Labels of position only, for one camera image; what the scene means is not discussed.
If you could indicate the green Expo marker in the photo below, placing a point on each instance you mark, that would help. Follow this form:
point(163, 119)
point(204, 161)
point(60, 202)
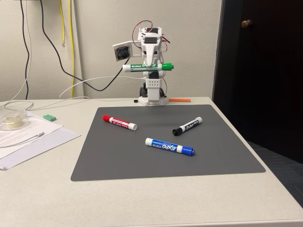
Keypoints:
point(135, 68)

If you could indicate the red Expo marker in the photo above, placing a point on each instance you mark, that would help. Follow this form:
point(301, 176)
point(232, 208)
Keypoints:
point(119, 122)

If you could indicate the black Expo marker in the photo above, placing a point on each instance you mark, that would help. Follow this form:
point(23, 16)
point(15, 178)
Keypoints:
point(188, 126)

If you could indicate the blue Expo marker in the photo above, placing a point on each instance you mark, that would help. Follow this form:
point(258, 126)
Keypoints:
point(168, 146)

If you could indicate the orange flat strip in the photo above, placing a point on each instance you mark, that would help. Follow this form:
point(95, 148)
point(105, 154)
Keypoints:
point(180, 100)

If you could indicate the brass door knob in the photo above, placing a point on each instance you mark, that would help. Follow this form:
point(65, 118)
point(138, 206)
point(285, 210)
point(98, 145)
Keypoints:
point(246, 23)

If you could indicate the grey rubber mat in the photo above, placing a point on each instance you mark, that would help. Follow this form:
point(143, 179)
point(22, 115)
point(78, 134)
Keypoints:
point(123, 156)

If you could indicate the dark wooden door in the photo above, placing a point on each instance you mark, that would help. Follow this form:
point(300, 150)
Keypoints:
point(260, 82)

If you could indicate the green eraser block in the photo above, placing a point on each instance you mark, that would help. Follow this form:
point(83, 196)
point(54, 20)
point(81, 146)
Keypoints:
point(49, 117)

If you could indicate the blank white paper sheet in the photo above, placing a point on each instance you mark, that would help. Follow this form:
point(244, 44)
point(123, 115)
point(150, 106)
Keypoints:
point(56, 142)

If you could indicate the printed paper sheet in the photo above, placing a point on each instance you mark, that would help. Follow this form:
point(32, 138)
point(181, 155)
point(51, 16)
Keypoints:
point(35, 125)

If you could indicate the clear tape dispenser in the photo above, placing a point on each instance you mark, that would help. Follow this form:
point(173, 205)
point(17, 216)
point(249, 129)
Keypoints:
point(11, 120)

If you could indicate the white gripper camera box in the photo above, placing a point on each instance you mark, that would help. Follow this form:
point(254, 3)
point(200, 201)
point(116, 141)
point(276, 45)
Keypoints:
point(122, 52)

